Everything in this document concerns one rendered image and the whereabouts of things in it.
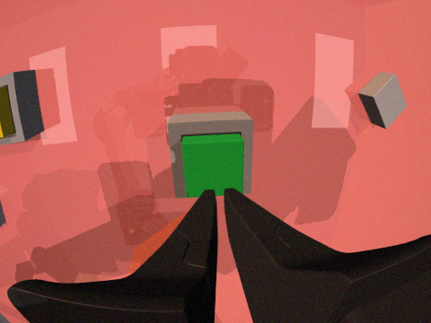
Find yellow button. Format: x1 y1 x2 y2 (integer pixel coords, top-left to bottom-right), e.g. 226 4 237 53
0 69 44 144

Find green button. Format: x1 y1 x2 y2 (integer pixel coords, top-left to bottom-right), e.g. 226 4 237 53
168 111 254 198

